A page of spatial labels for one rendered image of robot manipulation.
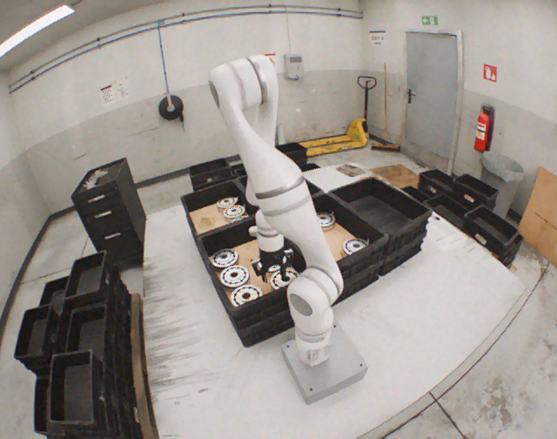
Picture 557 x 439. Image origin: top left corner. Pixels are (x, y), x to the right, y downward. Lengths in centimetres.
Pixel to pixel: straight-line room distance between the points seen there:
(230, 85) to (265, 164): 14
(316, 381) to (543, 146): 316
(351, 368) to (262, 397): 28
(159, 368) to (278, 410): 43
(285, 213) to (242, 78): 23
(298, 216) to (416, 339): 69
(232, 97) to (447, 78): 360
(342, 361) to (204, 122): 378
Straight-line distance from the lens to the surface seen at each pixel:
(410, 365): 94
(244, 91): 43
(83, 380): 147
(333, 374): 78
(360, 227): 107
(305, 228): 47
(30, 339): 198
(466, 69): 375
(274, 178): 43
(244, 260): 103
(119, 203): 226
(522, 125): 343
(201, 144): 419
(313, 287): 51
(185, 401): 92
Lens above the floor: 151
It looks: 34 degrees down
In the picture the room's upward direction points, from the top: 6 degrees counter-clockwise
